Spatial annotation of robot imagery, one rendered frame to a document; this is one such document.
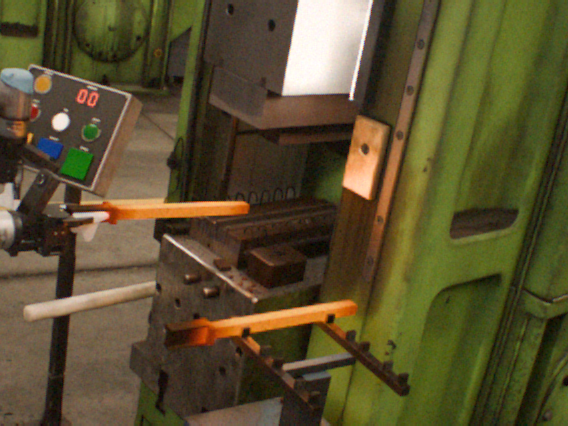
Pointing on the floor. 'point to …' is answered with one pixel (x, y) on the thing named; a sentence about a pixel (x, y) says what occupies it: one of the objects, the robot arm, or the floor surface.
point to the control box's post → (61, 318)
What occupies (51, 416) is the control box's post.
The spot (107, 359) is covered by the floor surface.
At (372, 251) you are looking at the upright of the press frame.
